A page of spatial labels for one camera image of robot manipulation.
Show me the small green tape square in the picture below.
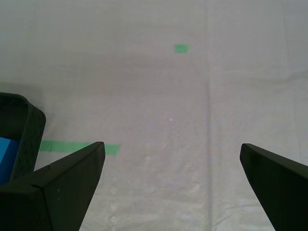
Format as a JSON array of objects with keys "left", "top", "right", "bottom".
[{"left": 174, "top": 44, "right": 190, "bottom": 54}]

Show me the long green tape strip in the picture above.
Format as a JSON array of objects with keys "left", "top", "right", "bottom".
[{"left": 39, "top": 141, "right": 121, "bottom": 156}]

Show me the white table cover sheet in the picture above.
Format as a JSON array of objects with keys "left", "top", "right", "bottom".
[{"left": 0, "top": 0, "right": 308, "bottom": 231}]

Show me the blue rectangular block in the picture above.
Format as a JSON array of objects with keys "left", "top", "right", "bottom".
[{"left": 0, "top": 137, "right": 20, "bottom": 185}]

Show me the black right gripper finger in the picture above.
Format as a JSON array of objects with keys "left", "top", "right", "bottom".
[
  {"left": 0, "top": 141, "right": 106, "bottom": 231},
  {"left": 239, "top": 143, "right": 308, "bottom": 231}
]

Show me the black plastic lattice basket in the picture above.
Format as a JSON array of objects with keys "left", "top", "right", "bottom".
[{"left": 0, "top": 92, "right": 47, "bottom": 186}]

